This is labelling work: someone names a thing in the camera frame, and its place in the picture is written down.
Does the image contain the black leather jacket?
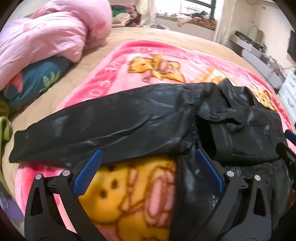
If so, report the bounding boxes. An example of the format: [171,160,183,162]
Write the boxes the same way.
[9,78,295,241]

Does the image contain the clothes on window sill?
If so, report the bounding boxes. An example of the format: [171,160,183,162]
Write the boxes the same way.
[157,10,217,30]

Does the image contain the pile of folded clothes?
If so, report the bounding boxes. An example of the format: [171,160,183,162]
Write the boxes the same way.
[110,3,142,28]

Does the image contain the white drawer cabinet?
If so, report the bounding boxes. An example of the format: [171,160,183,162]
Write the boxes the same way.
[278,71,295,121]

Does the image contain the pink cartoon fleece blanket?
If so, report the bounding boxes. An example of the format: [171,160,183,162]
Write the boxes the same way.
[14,40,296,241]

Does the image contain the black flat television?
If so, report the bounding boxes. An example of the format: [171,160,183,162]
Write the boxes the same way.
[287,30,296,60]

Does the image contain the grey white vanity desk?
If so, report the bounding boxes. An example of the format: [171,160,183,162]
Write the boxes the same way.
[229,34,283,93]

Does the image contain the white curtain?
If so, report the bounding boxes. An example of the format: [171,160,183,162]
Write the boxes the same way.
[213,1,232,44]

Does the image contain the dark teal floral pillow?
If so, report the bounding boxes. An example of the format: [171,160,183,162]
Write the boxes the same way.
[3,56,73,109]

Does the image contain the pink quilted comforter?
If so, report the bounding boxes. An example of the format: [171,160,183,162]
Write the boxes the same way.
[1,1,112,89]

